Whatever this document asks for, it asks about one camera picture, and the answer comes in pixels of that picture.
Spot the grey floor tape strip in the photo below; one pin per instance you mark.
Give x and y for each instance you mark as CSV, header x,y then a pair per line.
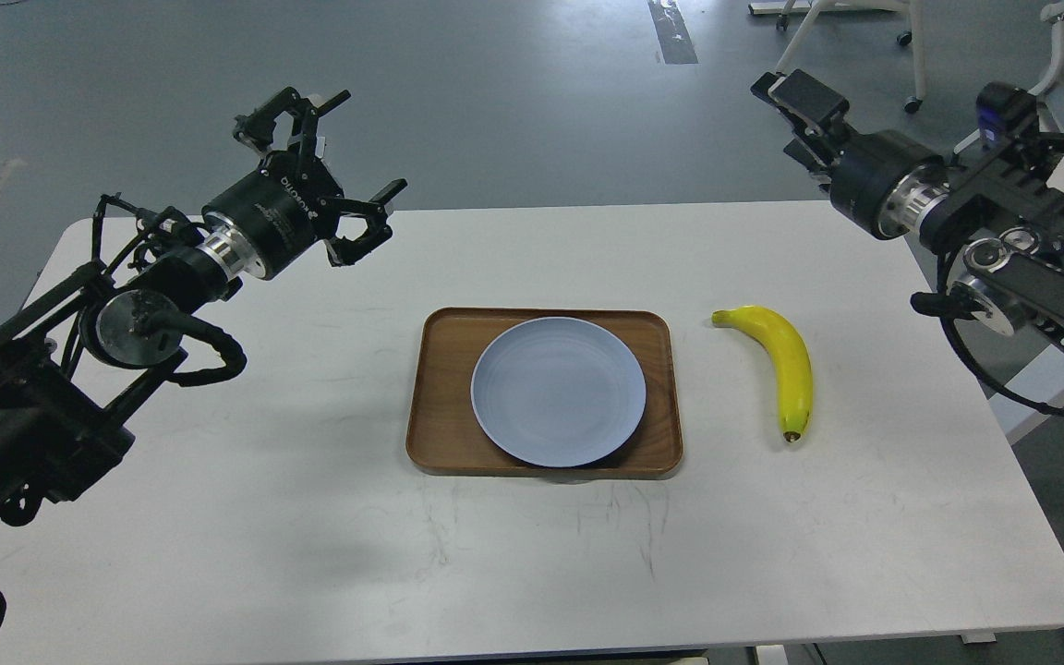
x,y
675,42

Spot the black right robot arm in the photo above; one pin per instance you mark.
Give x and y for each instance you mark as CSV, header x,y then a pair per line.
x,y
995,227

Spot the light blue plate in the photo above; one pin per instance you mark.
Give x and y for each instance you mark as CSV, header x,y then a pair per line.
x,y
558,392

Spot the yellow banana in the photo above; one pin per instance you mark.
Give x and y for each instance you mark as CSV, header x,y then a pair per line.
x,y
790,360

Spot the white office chair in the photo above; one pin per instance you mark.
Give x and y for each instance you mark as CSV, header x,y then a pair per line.
x,y
1063,28

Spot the brown wooden tray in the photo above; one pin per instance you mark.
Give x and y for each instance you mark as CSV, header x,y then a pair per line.
x,y
444,436

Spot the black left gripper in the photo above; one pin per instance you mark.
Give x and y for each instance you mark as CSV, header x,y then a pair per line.
x,y
270,216

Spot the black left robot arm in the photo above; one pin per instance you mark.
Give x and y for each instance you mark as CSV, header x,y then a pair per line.
x,y
86,355

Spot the white chair base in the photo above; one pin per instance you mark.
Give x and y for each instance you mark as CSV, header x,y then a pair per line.
x,y
864,36

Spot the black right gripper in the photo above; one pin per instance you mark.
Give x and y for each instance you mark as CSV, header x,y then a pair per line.
x,y
865,171

